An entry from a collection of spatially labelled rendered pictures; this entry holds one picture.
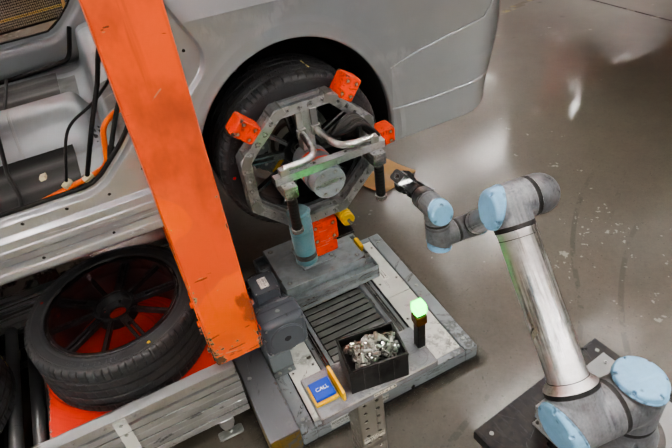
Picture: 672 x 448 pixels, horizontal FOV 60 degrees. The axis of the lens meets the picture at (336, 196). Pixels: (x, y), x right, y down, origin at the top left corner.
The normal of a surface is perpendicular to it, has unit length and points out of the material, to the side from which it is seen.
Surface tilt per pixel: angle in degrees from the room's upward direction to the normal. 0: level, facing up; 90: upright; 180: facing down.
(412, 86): 90
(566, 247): 0
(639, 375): 5
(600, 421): 47
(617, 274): 0
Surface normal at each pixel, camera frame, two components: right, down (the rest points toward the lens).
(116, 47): 0.45, 0.51
